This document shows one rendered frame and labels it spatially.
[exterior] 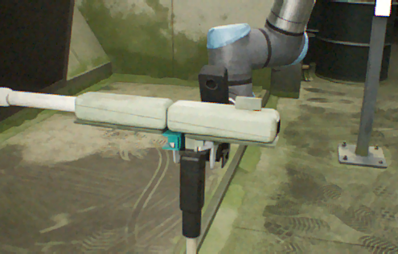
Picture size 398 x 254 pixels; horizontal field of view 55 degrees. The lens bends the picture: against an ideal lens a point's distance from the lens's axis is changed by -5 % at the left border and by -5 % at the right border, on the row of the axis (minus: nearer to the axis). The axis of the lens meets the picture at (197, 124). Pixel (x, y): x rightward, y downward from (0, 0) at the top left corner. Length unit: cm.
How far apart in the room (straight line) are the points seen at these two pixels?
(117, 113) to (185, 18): 206
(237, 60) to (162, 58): 192
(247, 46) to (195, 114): 32
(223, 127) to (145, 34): 223
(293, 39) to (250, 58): 11
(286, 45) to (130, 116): 43
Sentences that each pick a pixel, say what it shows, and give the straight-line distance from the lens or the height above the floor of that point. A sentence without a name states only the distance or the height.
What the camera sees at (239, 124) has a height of 55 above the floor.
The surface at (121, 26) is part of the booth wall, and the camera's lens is 281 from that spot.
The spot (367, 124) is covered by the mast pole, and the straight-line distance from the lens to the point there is 179.
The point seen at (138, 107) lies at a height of 56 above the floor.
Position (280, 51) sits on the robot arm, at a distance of 89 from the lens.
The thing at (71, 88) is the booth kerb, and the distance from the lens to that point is 248.
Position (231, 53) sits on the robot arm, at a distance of 82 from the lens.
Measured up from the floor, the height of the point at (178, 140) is 51.
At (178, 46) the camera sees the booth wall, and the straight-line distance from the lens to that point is 267.
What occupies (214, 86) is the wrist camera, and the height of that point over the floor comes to 56.
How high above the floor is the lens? 74
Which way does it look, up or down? 21 degrees down
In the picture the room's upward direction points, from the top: straight up
